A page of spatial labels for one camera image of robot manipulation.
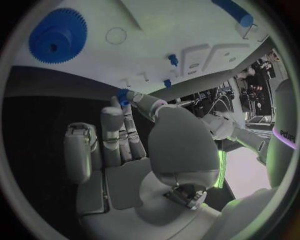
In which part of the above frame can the small blue gear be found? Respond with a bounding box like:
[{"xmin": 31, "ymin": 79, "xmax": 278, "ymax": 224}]
[{"xmin": 116, "ymin": 88, "xmax": 132, "ymax": 106}]

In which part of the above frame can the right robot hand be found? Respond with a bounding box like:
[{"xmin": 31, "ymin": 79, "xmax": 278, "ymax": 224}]
[{"xmin": 63, "ymin": 93, "xmax": 222, "ymax": 240}]

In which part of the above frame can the white task board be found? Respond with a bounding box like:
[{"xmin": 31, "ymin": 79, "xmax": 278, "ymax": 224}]
[{"xmin": 11, "ymin": 0, "xmax": 270, "ymax": 97}]

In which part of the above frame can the blue cylinder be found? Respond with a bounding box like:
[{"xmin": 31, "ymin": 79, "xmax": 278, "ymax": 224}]
[{"xmin": 211, "ymin": 0, "xmax": 255, "ymax": 27}]

